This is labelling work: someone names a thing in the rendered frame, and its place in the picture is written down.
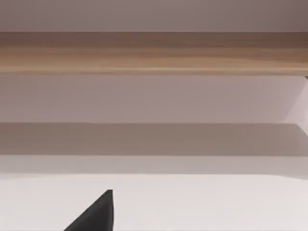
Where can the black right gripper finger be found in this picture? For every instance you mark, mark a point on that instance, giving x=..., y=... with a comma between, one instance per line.
x=101, y=213

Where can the wooden shelf board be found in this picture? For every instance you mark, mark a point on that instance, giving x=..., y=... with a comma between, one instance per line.
x=154, y=53

